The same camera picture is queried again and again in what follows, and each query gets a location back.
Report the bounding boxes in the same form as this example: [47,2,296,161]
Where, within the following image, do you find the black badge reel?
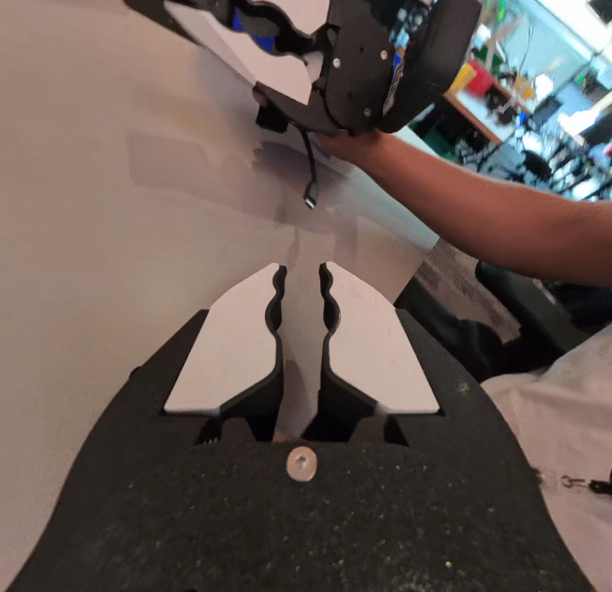
[559,475,612,496]

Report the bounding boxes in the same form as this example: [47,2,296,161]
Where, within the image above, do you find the grey desk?
[0,0,460,592]

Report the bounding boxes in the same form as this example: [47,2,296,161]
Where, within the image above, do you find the person's black trousers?
[397,262,589,382]

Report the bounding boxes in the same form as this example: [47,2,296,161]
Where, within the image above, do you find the person's right forearm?
[378,132,612,287]

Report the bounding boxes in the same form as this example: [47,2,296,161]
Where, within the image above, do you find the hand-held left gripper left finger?
[164,263,288,440]

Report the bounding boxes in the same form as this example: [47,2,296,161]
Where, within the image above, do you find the person's white shirt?
[480,324,612,592]

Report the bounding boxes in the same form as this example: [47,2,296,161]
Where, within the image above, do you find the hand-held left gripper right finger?
[306,262,441,440]

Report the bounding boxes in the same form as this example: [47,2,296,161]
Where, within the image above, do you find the person's right hand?
[313,131,389,168]

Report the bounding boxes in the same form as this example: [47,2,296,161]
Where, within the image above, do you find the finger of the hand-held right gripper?
[206,0,332,57]
[165,1,325,106]

